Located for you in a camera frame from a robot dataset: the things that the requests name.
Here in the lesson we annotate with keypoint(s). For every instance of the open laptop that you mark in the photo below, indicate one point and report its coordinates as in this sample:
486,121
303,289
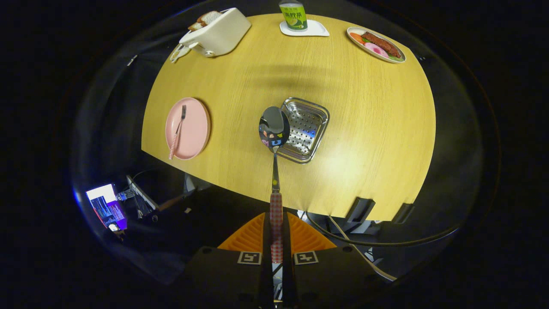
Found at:
107,208

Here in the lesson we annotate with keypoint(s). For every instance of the white toaster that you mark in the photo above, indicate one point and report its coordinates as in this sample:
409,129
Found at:
221,34

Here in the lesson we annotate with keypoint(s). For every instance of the white plate of food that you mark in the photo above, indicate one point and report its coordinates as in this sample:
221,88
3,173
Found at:
358,43

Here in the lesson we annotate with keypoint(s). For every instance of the perforated metal drainer basket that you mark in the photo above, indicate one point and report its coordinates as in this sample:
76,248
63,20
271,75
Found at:
309,124

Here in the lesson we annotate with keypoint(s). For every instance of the toasted bread slice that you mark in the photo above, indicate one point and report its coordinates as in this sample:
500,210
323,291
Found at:
210,17
195,26

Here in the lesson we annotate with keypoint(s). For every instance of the pink round plate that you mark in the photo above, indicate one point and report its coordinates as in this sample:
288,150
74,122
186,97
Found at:
195,128

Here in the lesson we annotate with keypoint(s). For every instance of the white square coaster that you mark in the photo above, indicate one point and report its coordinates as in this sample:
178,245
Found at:
317,29

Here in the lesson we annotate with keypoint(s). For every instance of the brown meat slice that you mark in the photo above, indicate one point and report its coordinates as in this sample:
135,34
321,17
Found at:
381,43

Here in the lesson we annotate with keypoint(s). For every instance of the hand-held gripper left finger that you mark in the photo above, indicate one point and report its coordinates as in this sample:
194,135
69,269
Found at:
231,274

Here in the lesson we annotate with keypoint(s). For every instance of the green label drink bottle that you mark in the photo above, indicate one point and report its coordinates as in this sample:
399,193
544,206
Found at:
294,17

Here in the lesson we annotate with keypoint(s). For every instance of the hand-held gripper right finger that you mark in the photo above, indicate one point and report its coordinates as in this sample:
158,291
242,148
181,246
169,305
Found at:
326,274

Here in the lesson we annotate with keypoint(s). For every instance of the white cloth clip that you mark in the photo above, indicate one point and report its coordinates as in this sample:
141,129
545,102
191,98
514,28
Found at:
132,60

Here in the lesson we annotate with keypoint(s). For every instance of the black table bracket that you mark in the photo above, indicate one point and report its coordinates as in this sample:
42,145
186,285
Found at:
404,213
360,209

